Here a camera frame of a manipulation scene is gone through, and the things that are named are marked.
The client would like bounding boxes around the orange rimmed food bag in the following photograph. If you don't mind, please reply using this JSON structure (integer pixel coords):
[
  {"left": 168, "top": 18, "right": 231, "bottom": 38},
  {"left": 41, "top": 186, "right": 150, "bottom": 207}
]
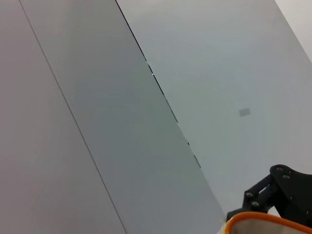
[{"left": 222, "top": 211, "right": 312, "bottom": 234}]

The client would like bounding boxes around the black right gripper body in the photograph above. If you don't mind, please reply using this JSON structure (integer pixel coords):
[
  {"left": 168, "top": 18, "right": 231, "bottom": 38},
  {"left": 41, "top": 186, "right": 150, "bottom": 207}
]
[{"left": 269, "top": 164, "right": 312, "bottom": 227}]

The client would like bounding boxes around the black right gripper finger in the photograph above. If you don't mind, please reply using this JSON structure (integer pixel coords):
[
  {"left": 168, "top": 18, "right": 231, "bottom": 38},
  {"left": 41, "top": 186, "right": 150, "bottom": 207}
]
[{"left": 226, "top": 174, "right": 279, "bottom": 221}]

